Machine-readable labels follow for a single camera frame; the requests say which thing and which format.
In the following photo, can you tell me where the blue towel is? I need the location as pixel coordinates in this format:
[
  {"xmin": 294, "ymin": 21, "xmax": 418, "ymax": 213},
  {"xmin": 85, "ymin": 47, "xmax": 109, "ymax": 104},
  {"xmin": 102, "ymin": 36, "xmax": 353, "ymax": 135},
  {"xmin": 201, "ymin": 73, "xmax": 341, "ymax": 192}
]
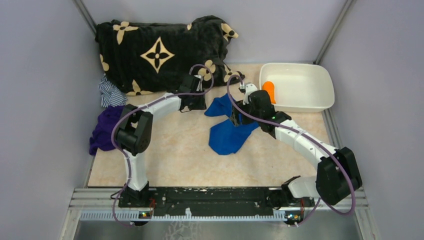
[{"xmin": 204, "ymin": 94, "xmax": 259, "ymax": 156}]

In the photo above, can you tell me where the white plastic basin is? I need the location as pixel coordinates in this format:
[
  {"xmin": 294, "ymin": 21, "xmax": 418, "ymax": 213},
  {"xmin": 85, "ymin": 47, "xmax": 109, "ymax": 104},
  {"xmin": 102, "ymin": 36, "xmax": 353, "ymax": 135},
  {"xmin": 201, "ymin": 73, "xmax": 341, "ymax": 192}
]
[{"xmin": 259, "ymin": 62, "xmax": 335, "ymax": 113}]

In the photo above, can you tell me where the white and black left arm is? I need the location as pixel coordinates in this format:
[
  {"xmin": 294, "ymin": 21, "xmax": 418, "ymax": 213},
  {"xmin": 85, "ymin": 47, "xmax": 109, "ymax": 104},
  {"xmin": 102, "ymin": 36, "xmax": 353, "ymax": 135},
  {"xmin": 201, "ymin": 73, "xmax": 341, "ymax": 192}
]
[{"xmin": 112, "ymin": 75, "xmax": 206, "ymax": 207}]

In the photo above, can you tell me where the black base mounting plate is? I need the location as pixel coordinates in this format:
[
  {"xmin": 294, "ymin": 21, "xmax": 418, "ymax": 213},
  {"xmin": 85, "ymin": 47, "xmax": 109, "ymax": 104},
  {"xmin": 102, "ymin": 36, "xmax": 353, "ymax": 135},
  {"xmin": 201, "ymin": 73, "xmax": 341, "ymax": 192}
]
[{"xmin": 117, "ymin": 186, "xmax": 315, "ymax": 217}]

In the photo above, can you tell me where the purple towel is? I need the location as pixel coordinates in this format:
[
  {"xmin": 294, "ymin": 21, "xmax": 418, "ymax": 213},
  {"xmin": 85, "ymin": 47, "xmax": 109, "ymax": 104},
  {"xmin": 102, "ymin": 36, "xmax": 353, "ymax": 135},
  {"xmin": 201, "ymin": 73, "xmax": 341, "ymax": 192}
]
[{"xmin": 89, "ymin": 105, "xmax": 125, "ymax": 156}]

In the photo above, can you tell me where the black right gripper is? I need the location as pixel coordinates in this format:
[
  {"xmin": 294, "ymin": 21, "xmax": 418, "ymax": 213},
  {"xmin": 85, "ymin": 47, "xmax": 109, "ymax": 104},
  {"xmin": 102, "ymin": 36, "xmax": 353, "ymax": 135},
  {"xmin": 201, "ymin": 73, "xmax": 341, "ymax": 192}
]
[{"xmin": 229, "ymin": 99, "xmax": 262, "ymax": 127}]

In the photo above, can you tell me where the blue white striped cloth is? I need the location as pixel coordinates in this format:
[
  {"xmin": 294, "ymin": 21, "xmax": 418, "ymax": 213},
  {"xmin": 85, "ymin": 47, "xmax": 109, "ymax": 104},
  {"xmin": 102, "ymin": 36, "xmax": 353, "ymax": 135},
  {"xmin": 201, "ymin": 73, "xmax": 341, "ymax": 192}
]
[{"xmin": 98, "ymin": 74, "xmax": 128, "ymax": 108}]

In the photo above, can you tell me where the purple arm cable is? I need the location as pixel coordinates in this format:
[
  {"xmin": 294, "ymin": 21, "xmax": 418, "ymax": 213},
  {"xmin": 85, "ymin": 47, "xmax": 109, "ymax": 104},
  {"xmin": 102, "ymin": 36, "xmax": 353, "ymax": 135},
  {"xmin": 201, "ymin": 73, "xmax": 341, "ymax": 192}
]
[
  {"xmin": 226, "ymin": 74, "xmax": 357, "ymax": 228},
  {"xmin": 110, "ymin": 63, "xmax": 215, "ymax": 229}
]

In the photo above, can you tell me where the black floral blanket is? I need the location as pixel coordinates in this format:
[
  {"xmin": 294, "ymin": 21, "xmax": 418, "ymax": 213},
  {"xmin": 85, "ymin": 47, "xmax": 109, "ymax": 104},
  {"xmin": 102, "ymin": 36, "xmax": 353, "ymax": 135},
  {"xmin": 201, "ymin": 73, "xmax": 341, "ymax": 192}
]
[{"xmin": 95, "ymin": 15, "xmax": 245, "ymax": 96}]

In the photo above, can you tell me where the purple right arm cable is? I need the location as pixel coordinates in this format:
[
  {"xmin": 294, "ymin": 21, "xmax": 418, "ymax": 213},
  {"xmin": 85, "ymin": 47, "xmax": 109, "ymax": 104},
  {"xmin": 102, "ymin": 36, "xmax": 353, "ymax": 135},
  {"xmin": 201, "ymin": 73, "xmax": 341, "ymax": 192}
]
[{"xmin": 226, "ymin": 74, "xmax": 357, "ymax": 228}]

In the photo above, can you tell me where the aluminium frame rail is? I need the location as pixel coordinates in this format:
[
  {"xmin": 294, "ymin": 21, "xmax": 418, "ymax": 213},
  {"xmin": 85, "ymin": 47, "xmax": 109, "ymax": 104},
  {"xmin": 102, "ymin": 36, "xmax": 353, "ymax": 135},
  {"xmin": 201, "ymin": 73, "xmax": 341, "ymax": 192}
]
[{"xmin": 60, "ymin": 186, "xmax": 382, "ymax": 240}]

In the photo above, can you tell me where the orange towel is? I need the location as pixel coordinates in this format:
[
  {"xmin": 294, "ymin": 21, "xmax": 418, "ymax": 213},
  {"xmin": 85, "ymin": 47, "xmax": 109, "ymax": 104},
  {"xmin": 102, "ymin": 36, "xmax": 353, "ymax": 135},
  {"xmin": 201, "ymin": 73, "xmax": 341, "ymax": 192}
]
[{"xmin": 262, "ymin": 81, "xmax": 276, "ymax": 104}]

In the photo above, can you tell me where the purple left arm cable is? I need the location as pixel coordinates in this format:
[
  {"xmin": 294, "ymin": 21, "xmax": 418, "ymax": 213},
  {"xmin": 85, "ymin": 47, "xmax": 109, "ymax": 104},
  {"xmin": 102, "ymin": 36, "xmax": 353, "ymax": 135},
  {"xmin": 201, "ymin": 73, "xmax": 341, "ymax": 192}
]
[{"xmin": 110, "ymin": 63, "xmax": 215, "ymax": 229}]

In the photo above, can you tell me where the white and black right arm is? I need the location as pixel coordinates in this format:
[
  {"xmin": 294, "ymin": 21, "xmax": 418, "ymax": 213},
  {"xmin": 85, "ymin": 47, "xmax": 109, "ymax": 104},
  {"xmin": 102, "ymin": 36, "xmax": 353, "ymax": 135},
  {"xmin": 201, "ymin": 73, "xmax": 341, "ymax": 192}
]
[{"xmin": 230, "ymin": 83, "xmax": 363, "ymax": 206}]

